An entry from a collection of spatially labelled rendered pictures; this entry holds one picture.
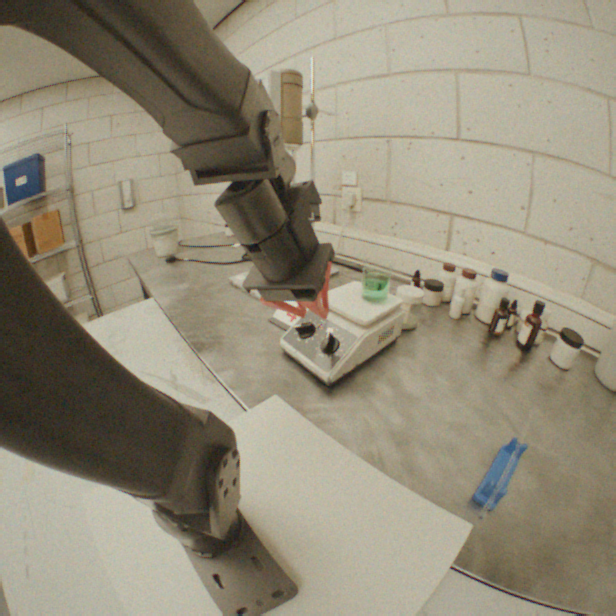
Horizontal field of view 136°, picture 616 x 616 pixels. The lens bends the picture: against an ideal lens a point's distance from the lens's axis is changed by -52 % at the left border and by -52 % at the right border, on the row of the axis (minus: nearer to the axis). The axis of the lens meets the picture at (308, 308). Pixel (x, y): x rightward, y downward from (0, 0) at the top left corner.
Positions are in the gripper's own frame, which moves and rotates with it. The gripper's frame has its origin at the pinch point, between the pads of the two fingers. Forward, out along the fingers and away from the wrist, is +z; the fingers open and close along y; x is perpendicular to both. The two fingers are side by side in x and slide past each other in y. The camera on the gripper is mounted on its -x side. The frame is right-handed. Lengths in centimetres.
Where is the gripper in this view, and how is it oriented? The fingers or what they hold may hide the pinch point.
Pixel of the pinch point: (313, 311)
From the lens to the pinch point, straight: 36.0
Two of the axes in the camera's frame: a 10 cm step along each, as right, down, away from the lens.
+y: -8.8, -0.2, 4.8
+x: -3.0, 8.0, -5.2
